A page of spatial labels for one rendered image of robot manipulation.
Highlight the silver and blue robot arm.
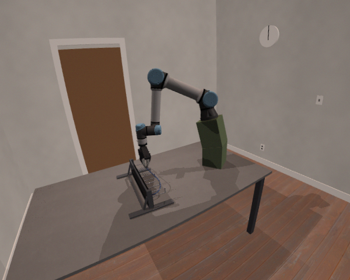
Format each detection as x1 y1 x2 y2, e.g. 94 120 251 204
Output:
135 68 218 145

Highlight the grey free-standing rack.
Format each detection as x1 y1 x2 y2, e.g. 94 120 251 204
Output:
117 159 174 219

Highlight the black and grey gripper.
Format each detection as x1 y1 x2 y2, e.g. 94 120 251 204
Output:
138 143 151 168

